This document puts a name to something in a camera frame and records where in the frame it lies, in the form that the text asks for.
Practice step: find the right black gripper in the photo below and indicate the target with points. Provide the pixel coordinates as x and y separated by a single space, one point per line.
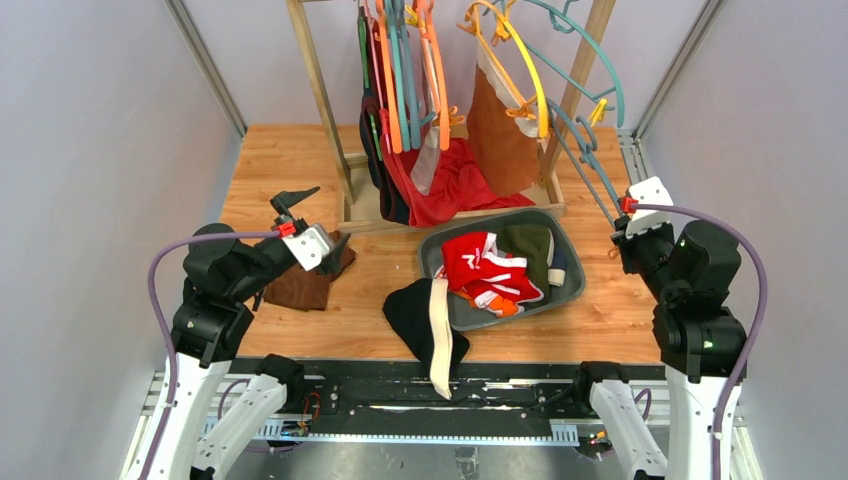
622 237

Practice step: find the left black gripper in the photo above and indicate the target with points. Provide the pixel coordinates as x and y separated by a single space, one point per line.
283 227

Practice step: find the blue-grey plastic clip hanger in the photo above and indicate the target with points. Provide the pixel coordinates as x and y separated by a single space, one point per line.
587 145

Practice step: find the teal plastic clip hanger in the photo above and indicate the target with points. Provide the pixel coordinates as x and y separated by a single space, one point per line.
609 99

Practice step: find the black underwear cream waistband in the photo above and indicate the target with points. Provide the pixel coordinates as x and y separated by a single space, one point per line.
419 315

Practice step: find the yellow plastic clip hanger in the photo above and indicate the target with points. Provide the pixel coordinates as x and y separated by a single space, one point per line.
490 25

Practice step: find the red underwear white trim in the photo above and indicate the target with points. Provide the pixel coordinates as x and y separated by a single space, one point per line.
477 247

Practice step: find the brown underwear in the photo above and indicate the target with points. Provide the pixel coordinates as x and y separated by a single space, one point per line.
505 147

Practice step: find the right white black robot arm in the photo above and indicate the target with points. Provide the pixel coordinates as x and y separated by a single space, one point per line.
700 341

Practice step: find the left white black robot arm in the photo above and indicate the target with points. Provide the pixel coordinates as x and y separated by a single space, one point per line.
226 274

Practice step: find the dark green underwear in basin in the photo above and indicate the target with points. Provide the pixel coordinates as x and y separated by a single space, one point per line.
546 259

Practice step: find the orange plastic hanger left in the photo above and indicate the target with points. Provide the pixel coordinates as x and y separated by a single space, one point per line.
391 98

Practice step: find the orange plastic hanger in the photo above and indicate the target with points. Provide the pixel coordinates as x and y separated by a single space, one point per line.
446 115
391 98

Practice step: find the orange underwear in basin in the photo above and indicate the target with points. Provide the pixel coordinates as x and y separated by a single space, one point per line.
489 287

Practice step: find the teal plastic hanger pair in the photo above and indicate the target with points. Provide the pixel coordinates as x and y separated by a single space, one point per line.
407 102

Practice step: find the orange clip hanger with brown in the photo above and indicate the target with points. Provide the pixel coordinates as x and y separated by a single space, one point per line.
517 106

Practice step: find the orange plastic hanger right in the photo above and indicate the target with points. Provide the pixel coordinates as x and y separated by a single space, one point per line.
446 115

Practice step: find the wooden clothes rack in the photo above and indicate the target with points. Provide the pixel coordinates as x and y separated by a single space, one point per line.
358 209

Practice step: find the brown cloth on table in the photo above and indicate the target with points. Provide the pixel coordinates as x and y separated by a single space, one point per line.
309 290

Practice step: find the dark navy garment hanging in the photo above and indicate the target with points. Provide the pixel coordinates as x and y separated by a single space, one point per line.
374 152

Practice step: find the large red garment hanging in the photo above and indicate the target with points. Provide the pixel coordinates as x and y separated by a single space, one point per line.
457 186

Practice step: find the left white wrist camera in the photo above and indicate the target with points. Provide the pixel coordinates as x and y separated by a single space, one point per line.
310 246

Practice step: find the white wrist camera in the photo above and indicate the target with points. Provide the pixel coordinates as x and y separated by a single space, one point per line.
310 246
650 191

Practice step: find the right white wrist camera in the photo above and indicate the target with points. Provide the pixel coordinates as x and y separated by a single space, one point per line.
650 191

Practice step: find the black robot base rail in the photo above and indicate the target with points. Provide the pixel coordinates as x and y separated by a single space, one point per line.
369 401

